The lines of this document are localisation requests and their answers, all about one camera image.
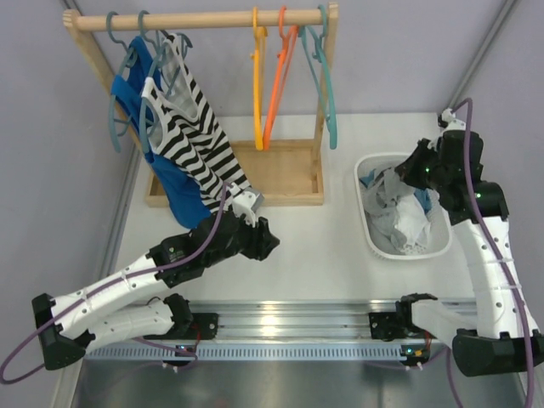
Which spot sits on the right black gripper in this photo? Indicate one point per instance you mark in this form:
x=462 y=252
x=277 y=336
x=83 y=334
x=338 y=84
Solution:
x=407 y=169

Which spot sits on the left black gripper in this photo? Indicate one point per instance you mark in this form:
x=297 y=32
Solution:
x=253 y=239

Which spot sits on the grey tank top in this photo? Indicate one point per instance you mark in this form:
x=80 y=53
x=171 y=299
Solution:
x=384 y=225

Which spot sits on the yellow plastic hanger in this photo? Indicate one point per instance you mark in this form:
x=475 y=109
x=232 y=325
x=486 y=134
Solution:
x=258 y=58

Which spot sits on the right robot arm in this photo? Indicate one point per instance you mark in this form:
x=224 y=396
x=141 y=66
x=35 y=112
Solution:
x=502 y=337

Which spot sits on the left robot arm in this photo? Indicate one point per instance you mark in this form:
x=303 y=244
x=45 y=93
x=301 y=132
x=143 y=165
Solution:
x=122 y=306

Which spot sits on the blue tank top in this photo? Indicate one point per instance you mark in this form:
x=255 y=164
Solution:
x=182 y=192

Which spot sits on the teal plastic hanger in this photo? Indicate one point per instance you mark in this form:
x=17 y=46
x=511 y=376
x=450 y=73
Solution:
x=314 y=50

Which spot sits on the black white striped tank top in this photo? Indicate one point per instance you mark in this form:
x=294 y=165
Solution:
x=191 y=136

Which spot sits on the grey-blue hanger far left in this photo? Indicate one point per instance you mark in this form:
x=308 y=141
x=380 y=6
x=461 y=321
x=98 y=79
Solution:
x=117 y=126

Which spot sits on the grey-blue hanger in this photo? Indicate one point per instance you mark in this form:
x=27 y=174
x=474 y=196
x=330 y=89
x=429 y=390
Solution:
x=147 y=124
x=117 y=126

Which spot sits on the orange plastic hanger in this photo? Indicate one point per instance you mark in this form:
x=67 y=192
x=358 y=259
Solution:
x=288 y=40

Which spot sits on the teal-blue garment in basket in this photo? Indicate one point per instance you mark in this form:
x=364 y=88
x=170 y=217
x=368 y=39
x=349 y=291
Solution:
x=427 y=202

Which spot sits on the white garment in basket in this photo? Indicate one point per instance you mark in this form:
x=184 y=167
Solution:
x=411 y=230

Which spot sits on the white plastic laundry basket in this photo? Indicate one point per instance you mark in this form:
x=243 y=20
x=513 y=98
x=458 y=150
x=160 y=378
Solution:
x=441 y=236

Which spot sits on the wooden clothes rack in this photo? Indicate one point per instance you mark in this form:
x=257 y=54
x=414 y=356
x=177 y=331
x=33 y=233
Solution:
x=289 y=172

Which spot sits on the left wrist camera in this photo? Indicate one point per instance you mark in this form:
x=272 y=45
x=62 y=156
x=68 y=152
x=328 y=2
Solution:
x=246 y=203

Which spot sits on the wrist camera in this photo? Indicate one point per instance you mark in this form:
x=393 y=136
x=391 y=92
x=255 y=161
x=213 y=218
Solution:
x=447 y=121
x=246 y=203

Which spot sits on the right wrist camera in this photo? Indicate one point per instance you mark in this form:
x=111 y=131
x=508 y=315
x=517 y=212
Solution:
x=447 y=121

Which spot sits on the aluminium mounting rail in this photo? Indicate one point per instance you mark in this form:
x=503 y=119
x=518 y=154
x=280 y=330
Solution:
x=283 y=321

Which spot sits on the slotted grey cable duct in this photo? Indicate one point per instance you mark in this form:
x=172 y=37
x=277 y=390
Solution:
x=404 y=352

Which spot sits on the aluminium corner post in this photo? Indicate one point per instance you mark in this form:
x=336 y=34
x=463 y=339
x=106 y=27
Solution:
x=470 y=72

